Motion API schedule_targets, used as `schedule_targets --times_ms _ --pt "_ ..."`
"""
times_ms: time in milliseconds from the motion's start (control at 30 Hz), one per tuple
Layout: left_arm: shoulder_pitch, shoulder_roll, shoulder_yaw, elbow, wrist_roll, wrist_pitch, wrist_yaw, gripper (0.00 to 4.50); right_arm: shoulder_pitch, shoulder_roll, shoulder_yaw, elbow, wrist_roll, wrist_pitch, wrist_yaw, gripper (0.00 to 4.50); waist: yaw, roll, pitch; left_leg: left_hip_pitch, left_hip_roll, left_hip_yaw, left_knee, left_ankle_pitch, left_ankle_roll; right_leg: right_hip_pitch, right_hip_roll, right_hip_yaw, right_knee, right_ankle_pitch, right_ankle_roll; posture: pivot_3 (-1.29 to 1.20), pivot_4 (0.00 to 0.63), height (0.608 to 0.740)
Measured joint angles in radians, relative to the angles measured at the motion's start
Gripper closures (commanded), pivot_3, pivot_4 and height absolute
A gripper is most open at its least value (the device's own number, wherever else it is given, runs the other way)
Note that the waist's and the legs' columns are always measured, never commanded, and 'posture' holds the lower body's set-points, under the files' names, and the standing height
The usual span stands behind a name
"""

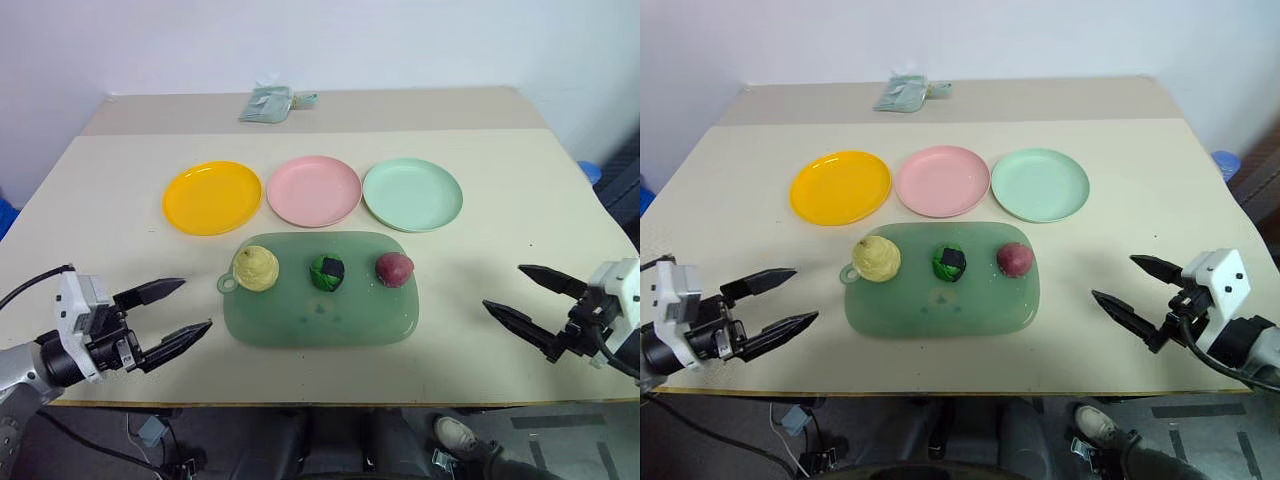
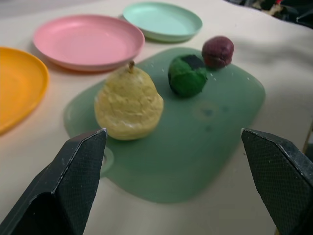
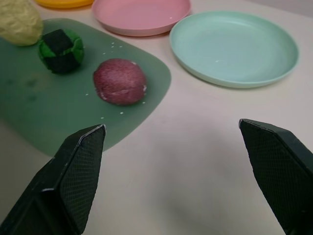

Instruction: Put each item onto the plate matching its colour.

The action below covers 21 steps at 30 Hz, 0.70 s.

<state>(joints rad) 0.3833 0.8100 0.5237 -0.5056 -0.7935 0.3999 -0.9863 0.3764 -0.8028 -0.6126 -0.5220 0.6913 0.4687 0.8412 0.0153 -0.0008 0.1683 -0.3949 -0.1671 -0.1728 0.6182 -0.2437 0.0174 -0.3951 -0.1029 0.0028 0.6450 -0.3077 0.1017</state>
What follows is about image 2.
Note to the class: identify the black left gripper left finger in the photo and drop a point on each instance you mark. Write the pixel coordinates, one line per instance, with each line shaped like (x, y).
(66, 186)

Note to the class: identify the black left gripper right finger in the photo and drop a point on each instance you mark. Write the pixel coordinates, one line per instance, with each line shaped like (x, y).
(281, 178)

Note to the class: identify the orange plate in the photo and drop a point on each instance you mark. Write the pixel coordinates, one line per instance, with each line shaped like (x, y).
(18, 88)

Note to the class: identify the green toy vegetable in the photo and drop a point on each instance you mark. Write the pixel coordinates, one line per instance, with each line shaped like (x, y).
(187, 77)

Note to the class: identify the dark red round fruit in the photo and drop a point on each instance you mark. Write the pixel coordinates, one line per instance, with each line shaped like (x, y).
(217, 52)

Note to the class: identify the pink plate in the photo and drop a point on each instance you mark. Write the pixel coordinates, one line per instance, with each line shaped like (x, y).
(88, 42)

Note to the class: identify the mint green plate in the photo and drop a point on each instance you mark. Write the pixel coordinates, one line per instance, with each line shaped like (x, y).
(162, 20)

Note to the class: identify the yellow pear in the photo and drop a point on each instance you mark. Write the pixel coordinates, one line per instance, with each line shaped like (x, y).
(128, 105)

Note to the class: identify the green cutting board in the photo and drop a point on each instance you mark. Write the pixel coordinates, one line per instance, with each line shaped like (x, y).
(181, 137)

